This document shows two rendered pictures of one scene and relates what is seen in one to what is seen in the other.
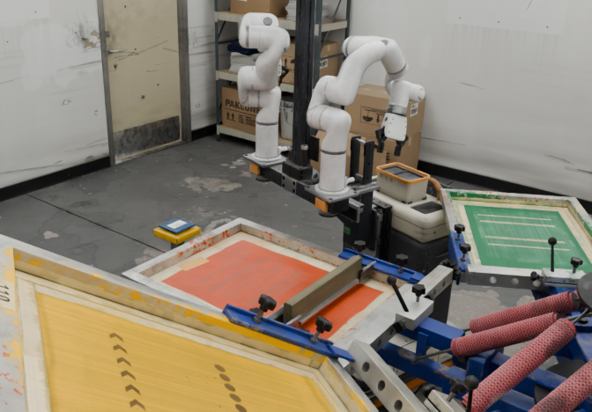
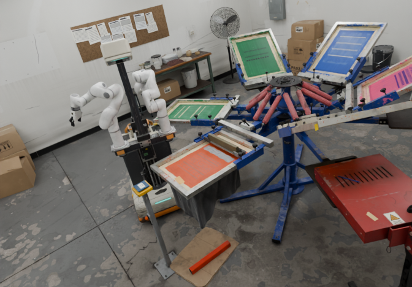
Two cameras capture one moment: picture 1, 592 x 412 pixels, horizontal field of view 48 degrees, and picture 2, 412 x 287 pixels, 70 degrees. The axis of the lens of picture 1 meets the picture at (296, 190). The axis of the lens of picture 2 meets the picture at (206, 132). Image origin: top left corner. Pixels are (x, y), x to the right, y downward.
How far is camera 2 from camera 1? 2.30 m
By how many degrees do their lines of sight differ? 61
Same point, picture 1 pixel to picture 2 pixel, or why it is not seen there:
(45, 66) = not seen: outside the picture
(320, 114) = (156, 104)
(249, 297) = (211, 165)
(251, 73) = (112, 110)
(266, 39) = (118, 89)
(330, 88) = (152, 93)
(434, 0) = not seen: outside the picture
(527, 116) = (66, 105)
